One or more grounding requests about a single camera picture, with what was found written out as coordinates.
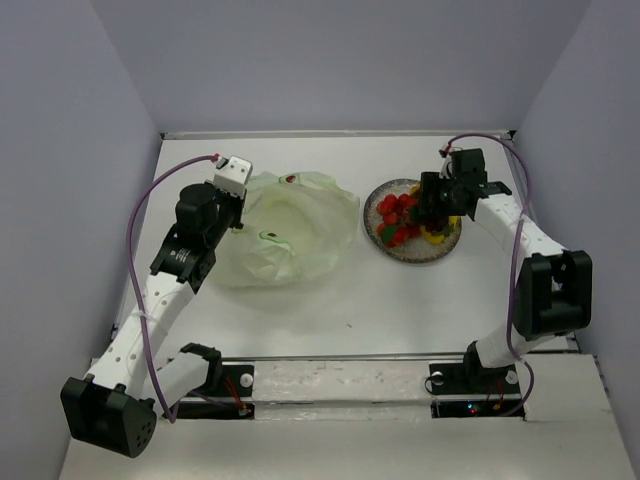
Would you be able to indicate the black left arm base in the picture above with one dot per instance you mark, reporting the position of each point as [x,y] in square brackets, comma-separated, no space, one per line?
[230,398]

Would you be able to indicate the red fake fruit bunch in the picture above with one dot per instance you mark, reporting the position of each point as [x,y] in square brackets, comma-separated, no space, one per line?
[398,224]

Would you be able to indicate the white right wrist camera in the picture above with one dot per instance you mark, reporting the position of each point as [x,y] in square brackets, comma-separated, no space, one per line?
[446,154]

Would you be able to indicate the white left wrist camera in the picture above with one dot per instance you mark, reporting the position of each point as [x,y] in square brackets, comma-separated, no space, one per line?
[232,175]

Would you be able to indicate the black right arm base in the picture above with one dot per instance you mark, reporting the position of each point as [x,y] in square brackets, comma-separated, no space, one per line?
[455,394]

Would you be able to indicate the dark red fake cherries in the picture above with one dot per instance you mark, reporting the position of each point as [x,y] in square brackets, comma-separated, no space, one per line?
[437,226]

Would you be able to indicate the speckled grey round plate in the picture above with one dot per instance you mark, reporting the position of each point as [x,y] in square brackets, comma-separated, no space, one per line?
[415,250]

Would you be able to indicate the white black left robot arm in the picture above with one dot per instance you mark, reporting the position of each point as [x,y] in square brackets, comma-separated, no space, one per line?
[118,402]

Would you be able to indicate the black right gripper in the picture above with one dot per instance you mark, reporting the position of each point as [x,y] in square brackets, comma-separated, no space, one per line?
[431,184]

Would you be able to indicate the yellow fake fruit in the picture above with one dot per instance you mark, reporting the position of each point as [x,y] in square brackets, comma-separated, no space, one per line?
[432,238]

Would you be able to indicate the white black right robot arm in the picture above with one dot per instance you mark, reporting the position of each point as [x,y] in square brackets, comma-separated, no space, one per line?
[550,287]

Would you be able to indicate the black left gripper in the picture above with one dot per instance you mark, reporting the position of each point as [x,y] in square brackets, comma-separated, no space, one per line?
[237,202]

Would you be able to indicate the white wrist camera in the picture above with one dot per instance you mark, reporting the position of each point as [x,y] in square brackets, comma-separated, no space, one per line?
[446,154]
[232,175]

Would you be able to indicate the green printed plastic bag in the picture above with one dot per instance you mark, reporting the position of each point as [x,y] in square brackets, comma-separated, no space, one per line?
[296,228]

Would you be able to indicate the yellow fake banana bunch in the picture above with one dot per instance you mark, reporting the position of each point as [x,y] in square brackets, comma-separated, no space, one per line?
[413,214]

